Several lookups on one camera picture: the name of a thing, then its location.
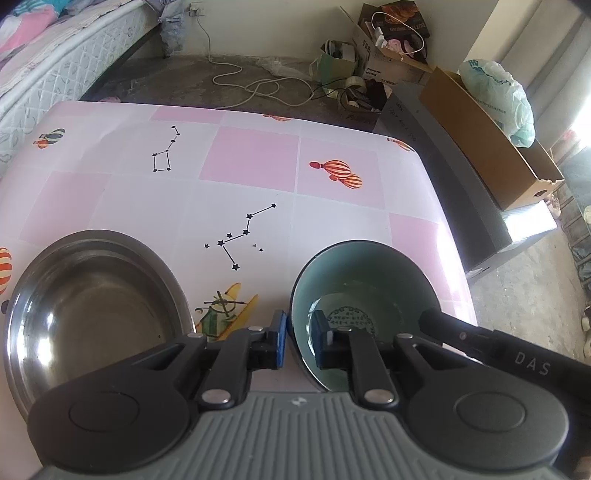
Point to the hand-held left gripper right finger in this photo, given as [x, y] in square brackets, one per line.
[318, 341]

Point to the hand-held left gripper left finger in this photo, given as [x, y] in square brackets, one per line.
[278, 341]

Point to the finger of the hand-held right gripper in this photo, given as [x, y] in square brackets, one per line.
[438, 321]

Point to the teal ceramic bowl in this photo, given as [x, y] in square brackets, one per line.
[369, 272]

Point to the stainless steel bowl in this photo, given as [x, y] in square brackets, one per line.
[92, 300]

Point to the dark grey box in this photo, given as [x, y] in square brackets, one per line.
[457, 203]

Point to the pink printed tablecloth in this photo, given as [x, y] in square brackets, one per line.
[249, 184]

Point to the white shoe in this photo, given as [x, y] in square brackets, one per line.
[553, 204]

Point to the large open cardboard box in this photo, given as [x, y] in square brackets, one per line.
[485, 138]

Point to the green and white plastic bag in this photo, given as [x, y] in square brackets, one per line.
[503, 97]

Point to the black cloth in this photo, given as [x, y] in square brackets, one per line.
[376, 94]

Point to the brown tape roll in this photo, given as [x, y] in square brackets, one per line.
[353, 100]

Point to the clear tape roll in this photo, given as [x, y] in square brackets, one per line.
[354, 83]

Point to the printed cardboard box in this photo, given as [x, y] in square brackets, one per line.
[376, 64]

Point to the green paper bag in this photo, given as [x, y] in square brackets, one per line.
[330, 69]

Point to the clear plastic bag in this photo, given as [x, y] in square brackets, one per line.
[281, 67]

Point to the pink slipper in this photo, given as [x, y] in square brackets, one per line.
[110, 98]

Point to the white curtain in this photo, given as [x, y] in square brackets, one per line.
[545, 41]

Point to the grey quilt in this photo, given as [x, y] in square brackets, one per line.
[170, 32]

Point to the white quilted mattress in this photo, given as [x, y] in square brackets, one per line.
[69, 60]

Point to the dark bed frame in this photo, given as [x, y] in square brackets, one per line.
[124, 57]

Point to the white wall socket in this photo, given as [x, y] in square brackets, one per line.
[197, 9]

